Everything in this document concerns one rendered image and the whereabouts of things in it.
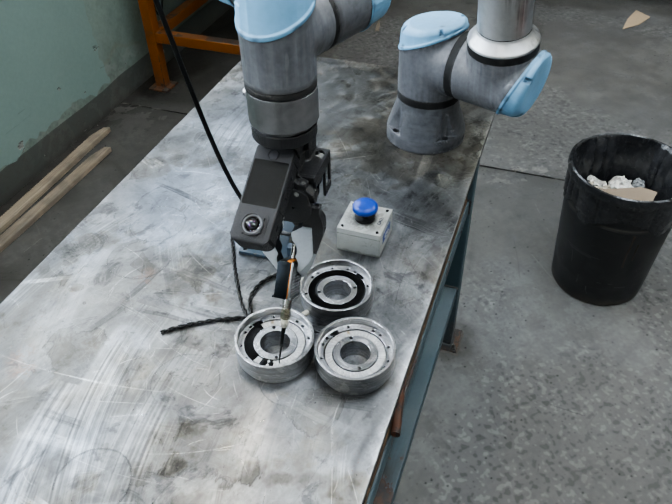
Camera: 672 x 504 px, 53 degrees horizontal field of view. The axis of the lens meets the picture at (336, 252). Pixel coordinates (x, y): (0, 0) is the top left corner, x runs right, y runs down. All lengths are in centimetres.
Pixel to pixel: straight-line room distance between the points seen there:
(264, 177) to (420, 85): 56
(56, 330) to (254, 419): 33
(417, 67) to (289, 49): 58
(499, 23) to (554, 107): 205
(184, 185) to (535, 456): 110
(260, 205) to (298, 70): 15
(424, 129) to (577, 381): 98
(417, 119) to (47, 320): 71
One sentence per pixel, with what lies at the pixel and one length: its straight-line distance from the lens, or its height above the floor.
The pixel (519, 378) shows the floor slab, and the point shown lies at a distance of 195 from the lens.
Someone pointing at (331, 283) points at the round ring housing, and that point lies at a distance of 97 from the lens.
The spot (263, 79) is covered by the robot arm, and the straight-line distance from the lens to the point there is 67.
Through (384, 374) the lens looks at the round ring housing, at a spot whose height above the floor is 83.
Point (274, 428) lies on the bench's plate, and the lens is 85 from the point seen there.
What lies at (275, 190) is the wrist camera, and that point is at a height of 108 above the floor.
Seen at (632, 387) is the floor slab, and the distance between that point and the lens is 202.
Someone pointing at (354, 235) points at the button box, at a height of 84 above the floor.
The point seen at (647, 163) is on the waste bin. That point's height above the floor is 36.
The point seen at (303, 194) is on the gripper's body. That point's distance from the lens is 74.
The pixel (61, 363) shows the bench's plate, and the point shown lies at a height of 80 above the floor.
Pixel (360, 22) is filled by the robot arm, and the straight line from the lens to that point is 74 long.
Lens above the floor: 151
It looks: 42 degrees down
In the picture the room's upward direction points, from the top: 2 degrees counter-clockwise
